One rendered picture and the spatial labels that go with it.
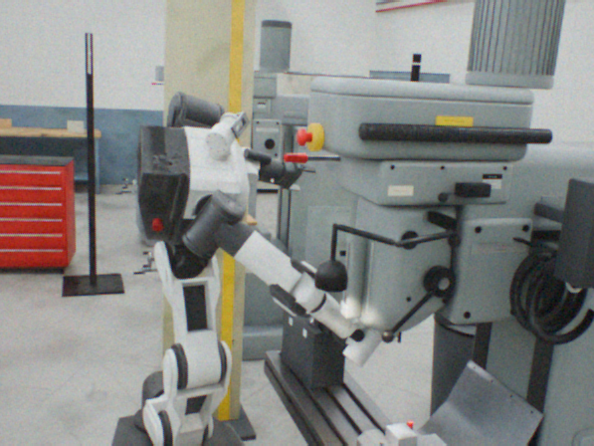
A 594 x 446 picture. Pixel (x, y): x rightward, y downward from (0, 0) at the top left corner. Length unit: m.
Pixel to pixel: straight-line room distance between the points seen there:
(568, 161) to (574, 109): 5.67
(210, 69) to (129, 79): 7.29
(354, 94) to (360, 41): 10.03
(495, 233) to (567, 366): 0.40
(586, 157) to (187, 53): 1.95
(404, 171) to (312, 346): 0.79
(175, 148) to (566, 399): 1.19
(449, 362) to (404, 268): 2.16
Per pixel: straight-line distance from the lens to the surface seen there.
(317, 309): 1.63
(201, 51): 3.05
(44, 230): 5.94
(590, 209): 1.31
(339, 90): 1.29
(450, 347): 3.51
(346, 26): 11.20
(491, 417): 1.85
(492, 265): 1.52
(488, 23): 1.53
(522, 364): 1.78
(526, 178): 1.53
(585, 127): 7.13
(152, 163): 1.68
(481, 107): 1.40
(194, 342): 1.96
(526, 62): 1.51
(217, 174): 1.69
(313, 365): 1.97
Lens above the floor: 1.89
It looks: 13 degrees down
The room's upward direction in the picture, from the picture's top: 3 degrees clockwise
